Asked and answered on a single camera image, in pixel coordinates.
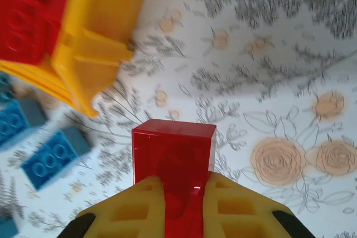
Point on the floral patterned table cover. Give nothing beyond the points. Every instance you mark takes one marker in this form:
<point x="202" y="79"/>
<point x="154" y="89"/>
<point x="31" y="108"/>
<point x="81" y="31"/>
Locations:
<point x="251" y="82"/>

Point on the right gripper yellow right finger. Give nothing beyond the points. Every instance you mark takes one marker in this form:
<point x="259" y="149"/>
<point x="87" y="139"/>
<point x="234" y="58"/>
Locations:
<point x="240" y="215"/>

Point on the yellow plastic bin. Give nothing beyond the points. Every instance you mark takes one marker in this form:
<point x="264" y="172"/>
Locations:
<point x="97" y="26"/>

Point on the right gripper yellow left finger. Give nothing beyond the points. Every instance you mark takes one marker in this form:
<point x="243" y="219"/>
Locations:
<point x="131" y="215"/>

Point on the blue lego brick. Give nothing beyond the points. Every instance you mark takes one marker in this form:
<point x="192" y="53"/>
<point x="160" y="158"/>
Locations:
<point x="53" y="160"/>
<point x="7" y="228"/>
<point x="5" y="87"/>
<point x="14" y="121"/>

